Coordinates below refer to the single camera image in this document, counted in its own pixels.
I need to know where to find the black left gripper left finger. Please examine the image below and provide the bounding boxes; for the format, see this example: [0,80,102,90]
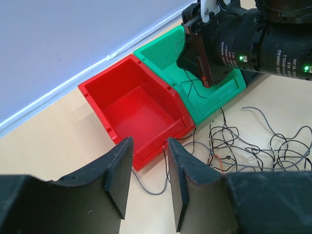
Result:
[0,137,134,234]

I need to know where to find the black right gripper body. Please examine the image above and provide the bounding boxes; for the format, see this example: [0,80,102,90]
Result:
[181,0,265,88]

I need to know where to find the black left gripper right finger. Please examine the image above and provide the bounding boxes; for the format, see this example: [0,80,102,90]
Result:
[168,138,312,234]

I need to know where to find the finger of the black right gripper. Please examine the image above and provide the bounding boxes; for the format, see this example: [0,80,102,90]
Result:
[176,41,205,80]

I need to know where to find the dark grey cable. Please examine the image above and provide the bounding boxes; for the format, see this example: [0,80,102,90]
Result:
[165,39,208,98]

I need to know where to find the orange black grey cables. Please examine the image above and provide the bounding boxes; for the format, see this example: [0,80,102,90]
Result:
[131,106,312,195]

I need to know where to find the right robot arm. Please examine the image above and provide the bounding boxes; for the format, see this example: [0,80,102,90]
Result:
[176,0,312,88]

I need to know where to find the green plastic bin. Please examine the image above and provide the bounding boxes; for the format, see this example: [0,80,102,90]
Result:
[134,26,246,125]

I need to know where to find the black plastic bin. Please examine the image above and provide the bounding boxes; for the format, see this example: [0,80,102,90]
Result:
[240,70,264,89]

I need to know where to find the red plastic bin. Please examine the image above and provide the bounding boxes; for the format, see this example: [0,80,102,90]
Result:
[78,54,195,171]

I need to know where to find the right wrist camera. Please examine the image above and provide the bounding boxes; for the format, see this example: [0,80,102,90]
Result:
[197,0,221,23]

